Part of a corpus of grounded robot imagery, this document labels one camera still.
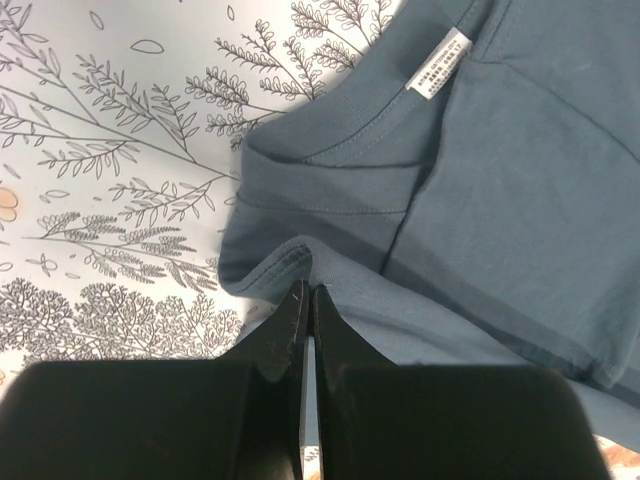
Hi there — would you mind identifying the floral table mat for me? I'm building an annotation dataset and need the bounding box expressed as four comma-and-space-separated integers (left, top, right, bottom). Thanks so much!
1, 1, 401, 394

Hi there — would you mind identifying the blue-grey t shirt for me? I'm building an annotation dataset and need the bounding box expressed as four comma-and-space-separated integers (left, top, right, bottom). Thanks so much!
219, 1, 639, 449

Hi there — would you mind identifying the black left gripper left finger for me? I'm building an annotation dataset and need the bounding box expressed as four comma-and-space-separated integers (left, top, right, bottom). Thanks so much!
1, 281, 309, 479

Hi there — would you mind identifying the white garment care label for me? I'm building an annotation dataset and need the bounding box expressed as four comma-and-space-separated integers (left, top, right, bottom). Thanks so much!
405, 28, 473, 100

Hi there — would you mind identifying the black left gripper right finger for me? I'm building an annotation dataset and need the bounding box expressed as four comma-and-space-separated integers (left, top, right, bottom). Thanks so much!
312, 287, 609, 479

